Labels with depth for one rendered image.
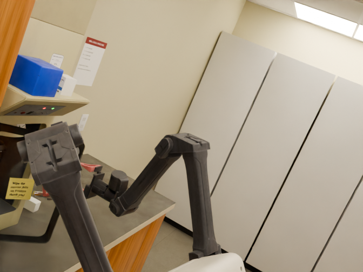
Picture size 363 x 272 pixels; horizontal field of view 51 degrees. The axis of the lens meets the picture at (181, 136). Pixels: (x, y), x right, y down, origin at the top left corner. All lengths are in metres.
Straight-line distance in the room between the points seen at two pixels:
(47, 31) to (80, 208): 0.74
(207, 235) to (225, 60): 3.11
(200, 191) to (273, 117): 2.92
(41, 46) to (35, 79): 0.16
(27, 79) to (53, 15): 0.23
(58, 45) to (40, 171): 0.76
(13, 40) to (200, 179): 0.62
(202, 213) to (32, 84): 0.61
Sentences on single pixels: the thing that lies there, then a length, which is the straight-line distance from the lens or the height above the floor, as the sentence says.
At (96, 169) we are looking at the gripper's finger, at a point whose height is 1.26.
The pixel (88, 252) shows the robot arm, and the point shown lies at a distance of 0.73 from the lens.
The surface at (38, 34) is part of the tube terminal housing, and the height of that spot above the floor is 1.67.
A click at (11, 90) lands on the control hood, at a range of 1.18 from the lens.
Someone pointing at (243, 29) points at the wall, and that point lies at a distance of 4.60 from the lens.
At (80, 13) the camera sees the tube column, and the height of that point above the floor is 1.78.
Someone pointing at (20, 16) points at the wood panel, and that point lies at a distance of 1.07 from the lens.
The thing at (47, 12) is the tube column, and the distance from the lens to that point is 1.27.
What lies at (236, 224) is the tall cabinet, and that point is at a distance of 4.20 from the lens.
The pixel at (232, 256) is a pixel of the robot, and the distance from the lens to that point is 0.98.
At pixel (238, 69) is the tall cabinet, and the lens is 4.07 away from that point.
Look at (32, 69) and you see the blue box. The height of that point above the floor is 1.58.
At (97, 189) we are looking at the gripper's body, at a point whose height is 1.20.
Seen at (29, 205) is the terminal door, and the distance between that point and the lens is 1.39.
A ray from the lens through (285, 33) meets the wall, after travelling 4.52.
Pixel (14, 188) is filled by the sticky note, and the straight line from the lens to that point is 1.35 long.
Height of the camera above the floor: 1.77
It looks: 11 degrees down
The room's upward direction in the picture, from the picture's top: 23 degrees clockwise
